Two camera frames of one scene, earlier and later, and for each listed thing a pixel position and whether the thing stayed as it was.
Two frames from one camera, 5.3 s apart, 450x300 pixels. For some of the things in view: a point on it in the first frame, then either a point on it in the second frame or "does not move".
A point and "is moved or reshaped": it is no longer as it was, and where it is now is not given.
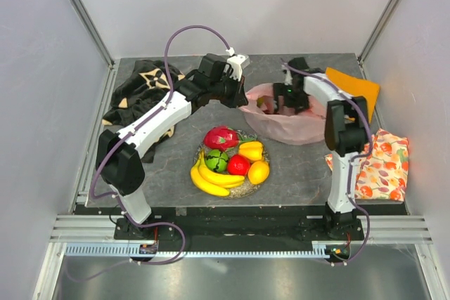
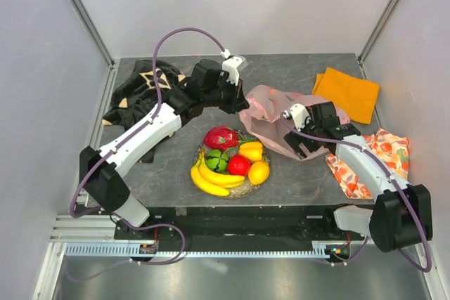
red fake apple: x=238 y=165 does not move
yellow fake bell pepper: x=252 y=150 does not move
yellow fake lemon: x=258 y=172 does not move
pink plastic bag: x=301 y=128 is moved or reshaped
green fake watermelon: x=216 y=161 does not move
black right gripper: x=281 y=89 → x=294 y=139
